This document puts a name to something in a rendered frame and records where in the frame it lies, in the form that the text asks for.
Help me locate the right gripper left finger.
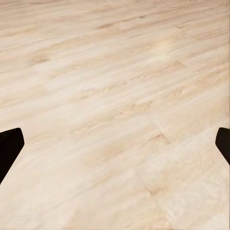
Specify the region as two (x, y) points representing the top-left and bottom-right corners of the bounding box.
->
(0, 127), (24, 184)

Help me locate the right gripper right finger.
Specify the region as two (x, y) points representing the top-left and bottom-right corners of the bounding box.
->
(215, 127), (230, 165)

